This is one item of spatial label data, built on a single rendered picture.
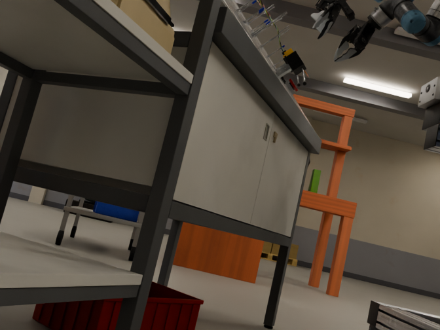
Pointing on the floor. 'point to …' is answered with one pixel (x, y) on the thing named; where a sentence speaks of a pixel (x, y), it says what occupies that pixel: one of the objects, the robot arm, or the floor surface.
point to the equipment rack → (107, 24)
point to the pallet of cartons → (270, 249)
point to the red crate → (76, 319)
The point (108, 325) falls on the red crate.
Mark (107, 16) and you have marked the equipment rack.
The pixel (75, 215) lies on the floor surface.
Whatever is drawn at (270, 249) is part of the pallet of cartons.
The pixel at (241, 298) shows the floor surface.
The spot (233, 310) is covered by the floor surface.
